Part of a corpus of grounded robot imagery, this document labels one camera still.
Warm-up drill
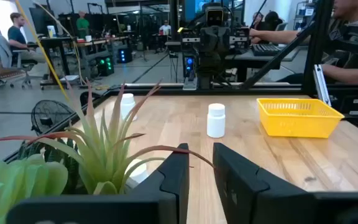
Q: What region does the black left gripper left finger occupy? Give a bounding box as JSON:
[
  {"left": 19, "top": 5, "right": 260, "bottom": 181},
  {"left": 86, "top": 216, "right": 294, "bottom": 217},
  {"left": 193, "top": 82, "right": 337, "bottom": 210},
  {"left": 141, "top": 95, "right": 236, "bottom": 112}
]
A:
[{"left": 126, "top": 143, "right": 190, "bottom": 224}]

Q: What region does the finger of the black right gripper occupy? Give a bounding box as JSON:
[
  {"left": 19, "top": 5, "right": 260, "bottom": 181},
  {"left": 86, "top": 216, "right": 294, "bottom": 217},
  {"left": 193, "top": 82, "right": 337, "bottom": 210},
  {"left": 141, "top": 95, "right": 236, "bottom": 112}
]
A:
[
  {"left": 199, "top": 27, "right": 216, "bottom": 52},
  {"left": 214, "top": 27, "right": 231, "bottom": 52}
]

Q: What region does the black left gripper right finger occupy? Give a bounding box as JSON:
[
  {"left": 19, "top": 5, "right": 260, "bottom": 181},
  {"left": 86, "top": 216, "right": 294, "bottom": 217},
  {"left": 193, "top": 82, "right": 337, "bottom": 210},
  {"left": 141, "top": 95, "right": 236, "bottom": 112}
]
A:
[{"left": 213, "top": 142, "right": 315, "bottom": 224}]

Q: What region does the white pill bottle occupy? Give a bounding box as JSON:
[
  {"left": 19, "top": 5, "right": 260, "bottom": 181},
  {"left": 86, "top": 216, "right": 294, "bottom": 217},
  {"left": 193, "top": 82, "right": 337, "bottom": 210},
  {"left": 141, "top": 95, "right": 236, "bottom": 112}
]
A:
[
  {"left": 124, "top": 158, "right": 150, "bottom": 184},
  {"left": 119, "top": 93, "right": 138, "bottom": 122},
  {"left": 206, "top": 103, "right": 226, "bottom": 139}
]

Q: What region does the yellow plastic basket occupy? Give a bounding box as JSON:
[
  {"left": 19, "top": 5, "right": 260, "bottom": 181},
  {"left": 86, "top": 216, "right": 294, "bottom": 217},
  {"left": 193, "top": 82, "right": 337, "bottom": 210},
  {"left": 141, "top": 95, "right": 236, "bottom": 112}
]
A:
[{"left": 256, "top": 98, "right": 345, "bottom": 139}]

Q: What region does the computer tower with blue lights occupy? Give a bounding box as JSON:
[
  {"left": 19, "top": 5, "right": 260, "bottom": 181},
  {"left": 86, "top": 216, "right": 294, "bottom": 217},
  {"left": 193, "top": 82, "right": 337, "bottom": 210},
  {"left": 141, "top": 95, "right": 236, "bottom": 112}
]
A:
[
  {"left": 182, "top": 52, "right": 196, "bottom": 78},
  {"left": 116, "top": 46, "right": 133, "bottom": 64}
]

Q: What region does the grey desk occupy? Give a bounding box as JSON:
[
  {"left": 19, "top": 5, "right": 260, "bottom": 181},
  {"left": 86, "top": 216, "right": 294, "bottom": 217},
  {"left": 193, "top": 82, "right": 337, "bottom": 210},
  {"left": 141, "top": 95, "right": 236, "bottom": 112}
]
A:
[{"left": 224, "top": 46, "right": 301, "bottom": 83}]

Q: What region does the black keyboard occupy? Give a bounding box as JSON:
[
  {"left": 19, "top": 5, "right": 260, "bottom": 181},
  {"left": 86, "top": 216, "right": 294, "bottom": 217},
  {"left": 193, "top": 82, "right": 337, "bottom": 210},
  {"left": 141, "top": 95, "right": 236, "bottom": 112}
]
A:
[{"left": 250, "top": 43, "right": 283, "bottom": 57}]

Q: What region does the artificial plant in patterned pot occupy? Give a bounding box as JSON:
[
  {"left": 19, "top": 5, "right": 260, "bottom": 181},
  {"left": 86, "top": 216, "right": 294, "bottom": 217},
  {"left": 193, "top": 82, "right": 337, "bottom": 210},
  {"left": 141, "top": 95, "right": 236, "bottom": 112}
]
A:
[{"left": 0, "top": 79, "right": 214, "bottom": 224}]

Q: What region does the metal storage shelf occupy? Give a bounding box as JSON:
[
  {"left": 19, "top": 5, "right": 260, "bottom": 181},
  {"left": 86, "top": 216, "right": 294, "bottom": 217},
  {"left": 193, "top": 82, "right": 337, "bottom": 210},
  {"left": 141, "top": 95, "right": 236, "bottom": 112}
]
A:
[{"left": 293, "top": 0, "right": 316, "bottom": 30}]

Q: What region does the wooden top desk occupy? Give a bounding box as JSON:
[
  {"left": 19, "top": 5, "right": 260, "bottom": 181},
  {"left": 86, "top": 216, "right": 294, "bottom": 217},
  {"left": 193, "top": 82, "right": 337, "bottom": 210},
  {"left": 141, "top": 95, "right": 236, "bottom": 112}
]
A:
[{"left": 73, "top": 35, "right": 130, "bottom": 63}]

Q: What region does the computer tower with green lights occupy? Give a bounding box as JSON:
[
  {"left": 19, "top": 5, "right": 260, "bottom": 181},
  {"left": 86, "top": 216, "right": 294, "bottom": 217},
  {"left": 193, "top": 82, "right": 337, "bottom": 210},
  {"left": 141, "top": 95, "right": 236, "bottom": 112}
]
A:
[{"left": 95, "top": 55, "right": 115, "bottom": 77}]

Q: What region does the silver aluminium bar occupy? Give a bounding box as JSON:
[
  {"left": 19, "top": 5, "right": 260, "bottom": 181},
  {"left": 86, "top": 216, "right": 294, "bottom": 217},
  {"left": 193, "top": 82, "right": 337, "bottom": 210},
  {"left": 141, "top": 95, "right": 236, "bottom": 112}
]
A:
[{"left": 313, "top": 64, "right": 332, "bottom": 107}]

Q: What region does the black desk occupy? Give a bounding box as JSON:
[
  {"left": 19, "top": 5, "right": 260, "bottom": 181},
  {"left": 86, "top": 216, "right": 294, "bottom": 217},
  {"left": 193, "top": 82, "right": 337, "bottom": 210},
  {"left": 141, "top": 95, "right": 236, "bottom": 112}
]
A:
[{"left": 35, "top": 36, "right": 77, "bottom": 85}]

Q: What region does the black floor fan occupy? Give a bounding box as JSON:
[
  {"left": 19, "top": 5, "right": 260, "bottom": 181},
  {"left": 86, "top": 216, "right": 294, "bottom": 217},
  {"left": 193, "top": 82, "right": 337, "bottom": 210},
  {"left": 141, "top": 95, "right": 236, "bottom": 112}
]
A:
[{"left": 30, "top": 99, "right": 76, "bottom": 136}]

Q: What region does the dark monitor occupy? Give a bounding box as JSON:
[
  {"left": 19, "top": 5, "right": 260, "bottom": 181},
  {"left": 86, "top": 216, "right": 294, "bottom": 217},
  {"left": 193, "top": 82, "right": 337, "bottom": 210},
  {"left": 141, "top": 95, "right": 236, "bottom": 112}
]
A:
[{"left": 28, "top": 6, "right": 58, "bottom": 37}]

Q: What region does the grey office chair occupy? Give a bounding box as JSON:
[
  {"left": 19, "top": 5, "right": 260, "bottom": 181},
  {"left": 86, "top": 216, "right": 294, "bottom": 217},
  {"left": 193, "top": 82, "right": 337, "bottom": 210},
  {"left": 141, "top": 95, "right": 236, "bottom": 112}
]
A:
[{"left": 0, "top": 34, "right": 39, "bottom": 90}]

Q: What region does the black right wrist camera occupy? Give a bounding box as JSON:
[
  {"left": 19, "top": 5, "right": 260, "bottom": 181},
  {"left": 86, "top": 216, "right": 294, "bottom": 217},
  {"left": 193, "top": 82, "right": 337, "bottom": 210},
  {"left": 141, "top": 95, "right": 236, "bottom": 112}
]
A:
[{"left": 204, "top": 2, "right": 226, "bottom": 28}]

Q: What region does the yellow hanging cable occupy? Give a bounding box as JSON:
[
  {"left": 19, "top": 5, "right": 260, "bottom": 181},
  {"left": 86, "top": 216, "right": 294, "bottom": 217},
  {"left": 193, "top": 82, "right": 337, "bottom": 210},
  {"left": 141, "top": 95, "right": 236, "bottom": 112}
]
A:
[{"left": 14, "top": 0, "right": 71, "bottom": 100}]

